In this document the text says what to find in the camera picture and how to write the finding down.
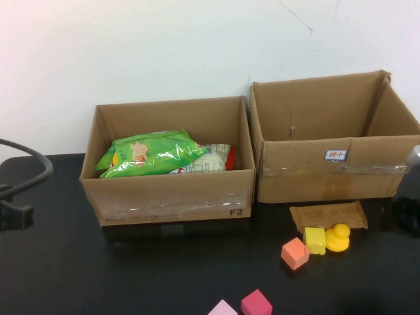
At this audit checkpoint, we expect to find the white blue label sticker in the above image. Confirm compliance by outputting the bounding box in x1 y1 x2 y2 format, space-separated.
324 149 348 163

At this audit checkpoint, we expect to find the yellow rubber duck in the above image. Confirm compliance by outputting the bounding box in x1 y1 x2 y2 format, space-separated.
324 223 351 253

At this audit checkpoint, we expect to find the magenta foam cube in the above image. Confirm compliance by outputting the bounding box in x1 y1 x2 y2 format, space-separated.
240 289 273 315

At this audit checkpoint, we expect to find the orange foam cube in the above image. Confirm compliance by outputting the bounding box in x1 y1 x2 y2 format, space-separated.
280 237 310 270

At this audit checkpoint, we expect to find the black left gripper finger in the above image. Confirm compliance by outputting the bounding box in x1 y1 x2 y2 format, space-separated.
0 215 33 231
0 198 34 217

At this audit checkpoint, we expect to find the yellow foam cube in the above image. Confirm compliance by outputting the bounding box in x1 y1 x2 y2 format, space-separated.
302 226 327 255

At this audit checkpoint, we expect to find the cardboard box with white label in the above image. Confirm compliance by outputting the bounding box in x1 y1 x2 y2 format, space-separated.
248 69 420 204

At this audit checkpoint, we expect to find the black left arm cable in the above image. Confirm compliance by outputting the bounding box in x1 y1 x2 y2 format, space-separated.
0 138 54 200

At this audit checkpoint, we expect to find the green potato chips bag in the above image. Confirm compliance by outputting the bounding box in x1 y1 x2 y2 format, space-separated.
94 128 210 179

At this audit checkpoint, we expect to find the light pink foam cube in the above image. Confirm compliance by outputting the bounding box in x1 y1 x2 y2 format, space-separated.
207 299 238 315

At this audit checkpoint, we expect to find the cardboard box with F2 print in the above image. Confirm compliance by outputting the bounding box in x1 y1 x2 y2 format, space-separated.
78 95 256 227

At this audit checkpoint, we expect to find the red and white snack bag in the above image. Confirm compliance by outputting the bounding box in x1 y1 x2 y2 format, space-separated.
167 142 236 175

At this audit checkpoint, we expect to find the brown snack packet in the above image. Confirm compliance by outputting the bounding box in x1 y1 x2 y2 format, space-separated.
289 199 368 234

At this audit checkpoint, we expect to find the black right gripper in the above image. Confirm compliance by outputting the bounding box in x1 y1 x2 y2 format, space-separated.
379 196 420 236

